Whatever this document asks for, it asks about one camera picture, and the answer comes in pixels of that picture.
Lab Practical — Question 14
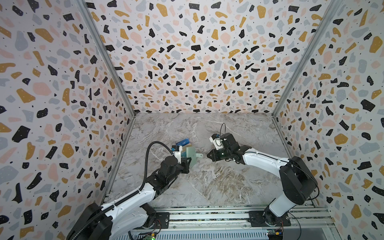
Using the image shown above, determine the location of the green card holder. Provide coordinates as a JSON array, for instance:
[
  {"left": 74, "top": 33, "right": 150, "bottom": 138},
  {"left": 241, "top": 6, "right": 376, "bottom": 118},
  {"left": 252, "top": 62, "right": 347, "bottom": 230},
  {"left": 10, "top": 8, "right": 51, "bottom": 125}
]
[{"left": 182, "top": 147, "right": 203, "bottom": 168}]

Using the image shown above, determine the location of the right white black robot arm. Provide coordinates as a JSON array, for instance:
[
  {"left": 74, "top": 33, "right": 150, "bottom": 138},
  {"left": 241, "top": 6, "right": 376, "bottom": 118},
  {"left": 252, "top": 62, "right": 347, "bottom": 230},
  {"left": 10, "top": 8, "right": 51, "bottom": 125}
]
[{"left": 207, "top": 133, "right": 318, "bottom": 226}]

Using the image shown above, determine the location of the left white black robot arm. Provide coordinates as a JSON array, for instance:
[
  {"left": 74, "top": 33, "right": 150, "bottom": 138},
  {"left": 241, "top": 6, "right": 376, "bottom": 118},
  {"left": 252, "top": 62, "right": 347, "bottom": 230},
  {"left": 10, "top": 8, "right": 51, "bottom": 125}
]
[{"left": 67, "top": 156, "right": 192, "bottom": 240}]

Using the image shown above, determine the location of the dark blue credit card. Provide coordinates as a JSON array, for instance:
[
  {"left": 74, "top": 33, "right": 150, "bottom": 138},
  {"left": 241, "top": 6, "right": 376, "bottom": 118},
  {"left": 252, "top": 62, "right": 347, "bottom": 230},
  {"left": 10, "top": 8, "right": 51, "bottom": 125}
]
[{"left": 176, "top": 139, "right": 190, "bottom": 146}]

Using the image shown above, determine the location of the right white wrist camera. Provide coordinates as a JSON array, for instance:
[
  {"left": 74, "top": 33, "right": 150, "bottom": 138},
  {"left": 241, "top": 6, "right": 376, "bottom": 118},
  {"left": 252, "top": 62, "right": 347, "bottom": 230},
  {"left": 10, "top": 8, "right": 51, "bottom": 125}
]
[{"left": 209, "top": 134, "right": 224, "bottom": 150}]

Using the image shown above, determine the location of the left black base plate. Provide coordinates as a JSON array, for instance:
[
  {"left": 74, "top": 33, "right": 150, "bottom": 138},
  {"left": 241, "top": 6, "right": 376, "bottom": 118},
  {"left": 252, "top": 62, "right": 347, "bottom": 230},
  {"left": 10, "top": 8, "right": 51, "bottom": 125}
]
[{"left": 134, "top": 212, "right": 170, "bottom": 230}]

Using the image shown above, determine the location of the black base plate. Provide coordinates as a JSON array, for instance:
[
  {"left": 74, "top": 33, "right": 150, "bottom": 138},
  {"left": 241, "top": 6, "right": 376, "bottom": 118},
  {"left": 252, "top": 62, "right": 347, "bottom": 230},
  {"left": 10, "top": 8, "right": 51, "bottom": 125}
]
[
  {"left": 134, "top": 212, "right": 170, "bottom": 230},
  {"left": 248, "top": 211, "right": 291, "bottom": 228}
]

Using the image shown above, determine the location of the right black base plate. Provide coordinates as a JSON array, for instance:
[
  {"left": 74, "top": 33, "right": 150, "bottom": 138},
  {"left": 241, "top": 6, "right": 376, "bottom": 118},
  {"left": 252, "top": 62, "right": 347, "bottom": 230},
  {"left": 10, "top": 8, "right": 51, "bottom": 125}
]
[{"left": 248, "top": 211, "right": 291, "bottom": 228}]

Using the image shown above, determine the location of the aluminium rail frame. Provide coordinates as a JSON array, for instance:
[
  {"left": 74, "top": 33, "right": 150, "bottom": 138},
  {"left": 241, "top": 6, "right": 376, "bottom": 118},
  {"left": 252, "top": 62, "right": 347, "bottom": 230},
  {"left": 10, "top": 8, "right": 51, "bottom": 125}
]
[{"left": 79, "top": 204, "right": 343, "bottom": 240}]

